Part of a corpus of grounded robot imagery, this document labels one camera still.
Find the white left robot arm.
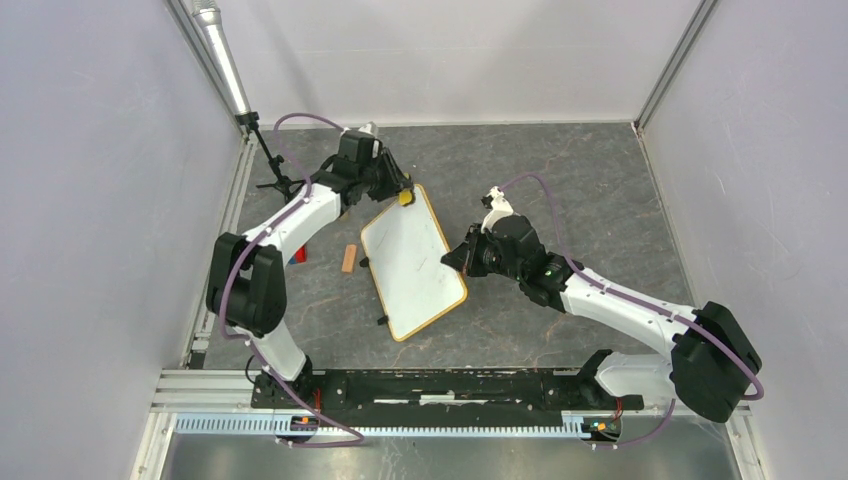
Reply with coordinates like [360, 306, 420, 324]
[206, 122, 414, 408]

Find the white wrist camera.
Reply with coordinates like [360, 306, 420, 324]
[343, 121, 379, 138]
[481, 186, 515, 231]

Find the blue and red block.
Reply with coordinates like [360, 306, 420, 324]
[288, 245, 308, 265]

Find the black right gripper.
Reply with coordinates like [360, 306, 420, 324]
[442, 224, 523, 283]

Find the yellow framed whiteboard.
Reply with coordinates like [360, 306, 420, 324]
[360, 184, 468, 342]

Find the black microphone tripod stand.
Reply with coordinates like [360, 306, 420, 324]
[235, 111, 309, 202]

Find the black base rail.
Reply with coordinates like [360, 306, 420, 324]
[250, 367, 644, 429]

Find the perforated cable duct strip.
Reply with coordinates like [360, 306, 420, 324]
[173, 413, 598, 439]

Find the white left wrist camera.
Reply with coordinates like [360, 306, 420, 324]
[343, 121, 379, 138]

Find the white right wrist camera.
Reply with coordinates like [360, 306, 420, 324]
[481, 186, 515, 231]

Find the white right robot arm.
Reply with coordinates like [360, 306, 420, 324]
[441, 215, 764, 423]

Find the orange wooden block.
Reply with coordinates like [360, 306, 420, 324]
[341, 244, 357, 274]

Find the yellow whiteboard eraser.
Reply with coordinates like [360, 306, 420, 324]
[397, 189, 416, 207]

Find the silver microphone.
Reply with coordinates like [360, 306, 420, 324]
[192, 0, 252, 117]

